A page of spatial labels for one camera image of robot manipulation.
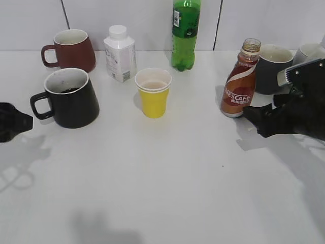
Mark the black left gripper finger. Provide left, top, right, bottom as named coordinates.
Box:
left=1, top=102, right=33, bottom=143

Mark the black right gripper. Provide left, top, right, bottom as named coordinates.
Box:
left=243, top=81, right=324, bottom=141

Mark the brown Nescafe coffee bottle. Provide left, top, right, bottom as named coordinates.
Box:
left=221, top=38, right=261, bottom=118

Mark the black mug white interior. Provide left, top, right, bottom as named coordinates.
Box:
left=30, top=68, right=100, bottom=129

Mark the yellow paper cup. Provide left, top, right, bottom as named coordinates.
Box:
left=135, top=68, right=172, bottom=118

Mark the dark grey mug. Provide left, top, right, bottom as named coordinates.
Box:
left=255, top=44, right=294, bottom=95

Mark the dark red mug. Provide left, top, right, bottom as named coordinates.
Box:
left=41, top=29, right=96, bottom=73

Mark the white plastic milk bottle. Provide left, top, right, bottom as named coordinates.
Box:
left=104, top=25, right=137, bottom=83

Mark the green soda bottle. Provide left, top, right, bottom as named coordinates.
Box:
left=171, top=0, right=201, bottom=72

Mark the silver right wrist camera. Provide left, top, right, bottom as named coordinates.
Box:
left=277, top=58, right=324, bottom=88

